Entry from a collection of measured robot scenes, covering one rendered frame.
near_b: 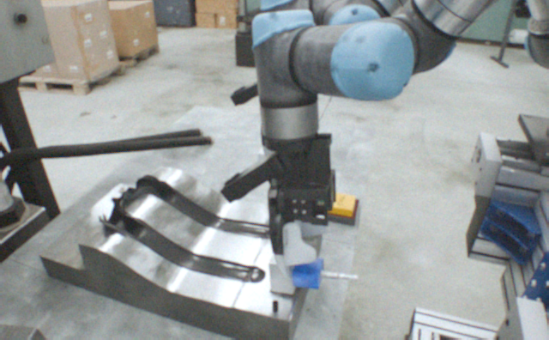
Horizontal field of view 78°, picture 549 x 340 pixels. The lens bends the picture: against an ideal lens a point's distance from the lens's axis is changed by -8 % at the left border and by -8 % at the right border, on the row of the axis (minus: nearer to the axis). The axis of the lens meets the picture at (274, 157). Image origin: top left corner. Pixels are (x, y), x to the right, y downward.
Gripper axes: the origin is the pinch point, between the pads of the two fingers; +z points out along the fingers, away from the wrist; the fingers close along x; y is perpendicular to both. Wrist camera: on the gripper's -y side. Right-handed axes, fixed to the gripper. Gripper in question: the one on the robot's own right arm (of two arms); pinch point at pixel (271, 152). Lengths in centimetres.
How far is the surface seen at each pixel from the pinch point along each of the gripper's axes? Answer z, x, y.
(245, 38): 58, 357, -149
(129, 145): 6.5, 3.0, -42.0
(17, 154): 2, -16, -61
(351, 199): 11.4, 3.5, 18.6
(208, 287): 6.6, -33.6, 0.1
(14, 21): -27, 2, -73
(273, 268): 1.1, -31.3, 10.4
